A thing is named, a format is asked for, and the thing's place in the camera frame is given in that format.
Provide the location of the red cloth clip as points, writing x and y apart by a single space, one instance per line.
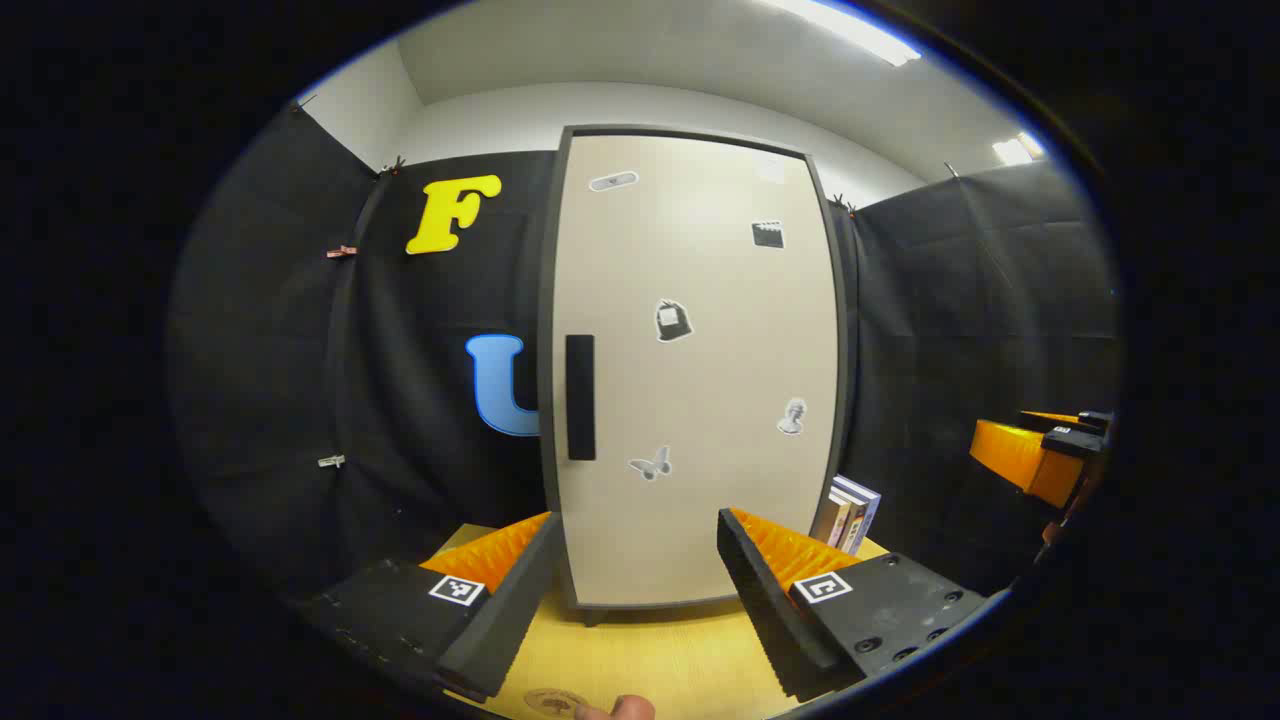
341 251

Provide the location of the blue grey book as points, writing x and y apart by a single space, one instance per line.
866 510

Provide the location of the white purple book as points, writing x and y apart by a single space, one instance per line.
822 520

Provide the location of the small ceiling light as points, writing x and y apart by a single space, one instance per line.
1018 148

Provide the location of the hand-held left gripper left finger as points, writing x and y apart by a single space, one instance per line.
515 600

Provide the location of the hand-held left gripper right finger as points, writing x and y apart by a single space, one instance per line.
765 610

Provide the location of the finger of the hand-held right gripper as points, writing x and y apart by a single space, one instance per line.
1095 420
1020 460

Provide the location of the beige book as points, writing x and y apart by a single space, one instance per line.
843 525

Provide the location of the black backdrop cloth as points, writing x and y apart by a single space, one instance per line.
260 350

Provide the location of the beige cabinet door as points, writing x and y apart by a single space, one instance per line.
700 380

